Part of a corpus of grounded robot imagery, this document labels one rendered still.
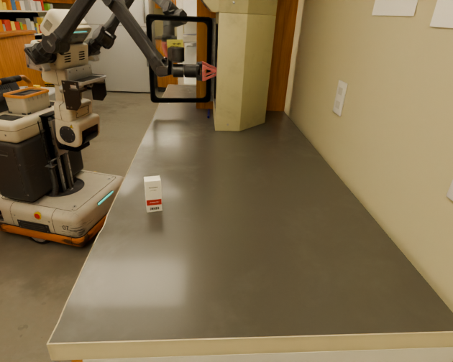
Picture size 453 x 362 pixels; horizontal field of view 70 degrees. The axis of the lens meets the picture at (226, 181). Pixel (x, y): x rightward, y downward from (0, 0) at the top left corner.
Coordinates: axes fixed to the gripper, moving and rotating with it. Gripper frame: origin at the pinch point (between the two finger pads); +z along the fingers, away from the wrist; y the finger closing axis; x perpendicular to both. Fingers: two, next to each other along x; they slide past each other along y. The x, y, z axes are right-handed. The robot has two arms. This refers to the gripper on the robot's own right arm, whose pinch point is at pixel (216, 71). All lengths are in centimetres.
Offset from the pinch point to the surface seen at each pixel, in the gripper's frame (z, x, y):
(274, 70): 31.4, 2.5, 22.2
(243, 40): 9.8, -14.0, -14.9
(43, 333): -84, 116, -43
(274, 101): 33.0, 18.8, 22.3
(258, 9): 15.8, -25.1, -10.1
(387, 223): 42, 25, -86
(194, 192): -9, 23, -71
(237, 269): 0, 24, -103
